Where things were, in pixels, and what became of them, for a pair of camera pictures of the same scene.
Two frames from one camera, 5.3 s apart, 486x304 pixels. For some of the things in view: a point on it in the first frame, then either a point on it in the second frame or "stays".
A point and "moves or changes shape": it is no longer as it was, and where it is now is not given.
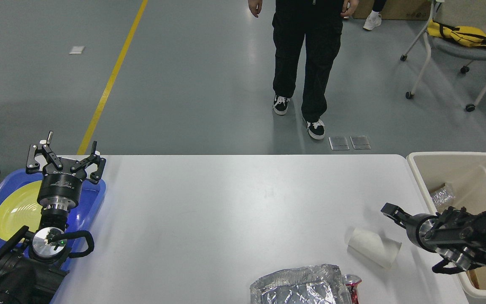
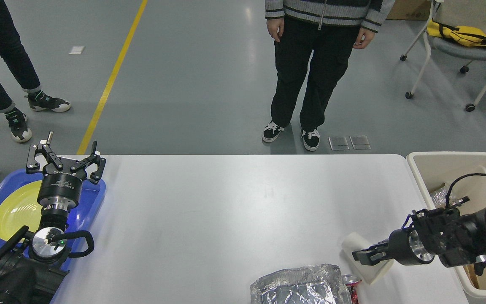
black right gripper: x=419 y=224 to x=404 y=246
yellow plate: x=20 y=209 stays
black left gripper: x=60 y=189 stays
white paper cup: x=373 y=247 moves or changes shape
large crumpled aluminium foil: x=321 y=284 stays
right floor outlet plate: x=360 y=142 stays
